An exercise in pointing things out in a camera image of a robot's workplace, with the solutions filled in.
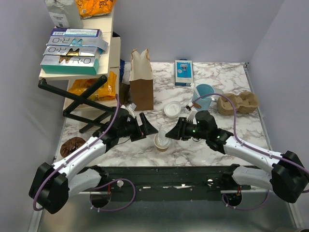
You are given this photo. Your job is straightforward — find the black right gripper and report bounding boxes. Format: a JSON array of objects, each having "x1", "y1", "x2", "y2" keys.
[{"x1": 165, "y1": 116, "x2": 208, "y2": 140}]

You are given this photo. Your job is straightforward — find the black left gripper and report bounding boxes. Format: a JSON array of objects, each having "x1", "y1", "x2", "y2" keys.
[{"x1": 118, "y1": 113, "x2": 158, "y2": 142}]

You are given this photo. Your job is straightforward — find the brown paper coffee cup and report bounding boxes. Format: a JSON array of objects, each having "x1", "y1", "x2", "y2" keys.
[{"x1": 154, "y1": 134, "x2": 171, "y2": 152}]

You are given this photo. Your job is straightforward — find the brown paper bag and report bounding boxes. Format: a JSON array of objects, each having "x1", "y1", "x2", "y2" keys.
[{"x1": 129, "y1": 49, "x2": 154, "y2": 111}]

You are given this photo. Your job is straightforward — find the white plastic cup lid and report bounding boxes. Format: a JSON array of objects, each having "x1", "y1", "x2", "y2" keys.
[{"x1": 157, "y1": 130, "x2": 169, "y2": 147}]

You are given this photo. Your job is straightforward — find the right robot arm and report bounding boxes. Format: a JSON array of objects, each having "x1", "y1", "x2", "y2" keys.
[{"x1": 166, "y1": 111, "x2": 309, "y2": 203}]

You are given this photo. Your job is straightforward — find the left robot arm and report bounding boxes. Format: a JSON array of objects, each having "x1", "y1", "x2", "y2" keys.
[{"x1": 29, "y1": 108, "x2": 158, "y2": 214}]

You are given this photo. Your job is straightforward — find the white lid stack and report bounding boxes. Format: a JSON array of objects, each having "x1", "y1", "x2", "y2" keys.
[{"x1": 164, "y1": 101, "x2": 182, "y2": 118}]

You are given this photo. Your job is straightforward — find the light blue plastic tumbler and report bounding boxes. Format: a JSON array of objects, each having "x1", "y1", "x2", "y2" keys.
[{"x1": 192, "y1": 84, "x2": 214, "y2": 111}]

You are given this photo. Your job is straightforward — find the orange snack bag lower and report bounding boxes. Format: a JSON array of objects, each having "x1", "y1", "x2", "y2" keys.
[{"x1": 67, "y1": 71, "x2": 117, "y2": 102}]

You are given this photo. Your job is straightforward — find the orange snack bag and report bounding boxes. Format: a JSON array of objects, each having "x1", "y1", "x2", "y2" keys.
[
  {"x1": 67, "y1": 71, "x2": 117, "y2": 102},
  {"x1": 75, "y1": 0, "x2": 117, "y2": 19}
]

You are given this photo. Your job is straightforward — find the blue razor package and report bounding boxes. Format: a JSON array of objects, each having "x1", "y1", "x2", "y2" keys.
[{"x1": 175, "y1": 59, "x2": 194, "y2": 86}]

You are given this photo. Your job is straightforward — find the cream folding shelf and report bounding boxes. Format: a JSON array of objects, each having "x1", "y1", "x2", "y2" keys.
[{"x1": 38, "y1": 7, "x2": 121, "y2": 112}]

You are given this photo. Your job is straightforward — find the stacked cardboard cup carriers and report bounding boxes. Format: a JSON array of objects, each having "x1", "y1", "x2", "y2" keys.
[{"x1": 217, "y1": 91, "x2": 259, "y2": 116}]

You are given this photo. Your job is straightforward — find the silver blue toothpaste box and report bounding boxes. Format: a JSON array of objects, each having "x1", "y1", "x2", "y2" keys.
[{"x1": 46, "y1": 36, "x2": 109, "y2": 52}]

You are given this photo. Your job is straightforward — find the purple white box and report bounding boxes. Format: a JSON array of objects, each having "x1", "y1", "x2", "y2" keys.
[{"x1": 51, "y1": 28, "x2": 102, "y2": 38}]

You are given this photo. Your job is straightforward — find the teal toothpaste box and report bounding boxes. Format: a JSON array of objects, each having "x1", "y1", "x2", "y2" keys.
[{"x1": 41, "y1": 55, "x2": 99, "y2": 75}]

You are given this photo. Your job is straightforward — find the orange snack bag top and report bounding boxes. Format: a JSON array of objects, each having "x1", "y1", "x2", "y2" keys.
[{"x1": 75, "y1": 0, "x2": 117, "y2": 19}]

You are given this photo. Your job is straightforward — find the grey paper bag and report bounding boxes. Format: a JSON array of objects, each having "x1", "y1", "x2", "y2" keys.
[{"x1": 44, "y1": 0, "x2": 83, "y2": 29}]

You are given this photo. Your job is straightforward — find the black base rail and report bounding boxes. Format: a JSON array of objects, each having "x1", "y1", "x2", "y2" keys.
[{"x1": 90, "y1": 165, "x2": 251, "y2": 202}]

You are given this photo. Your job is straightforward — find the black shelf frame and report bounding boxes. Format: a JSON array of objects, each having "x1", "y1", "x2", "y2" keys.
[{"x1": 38, "y1": 75, "x2": 115, "y2": 133}]

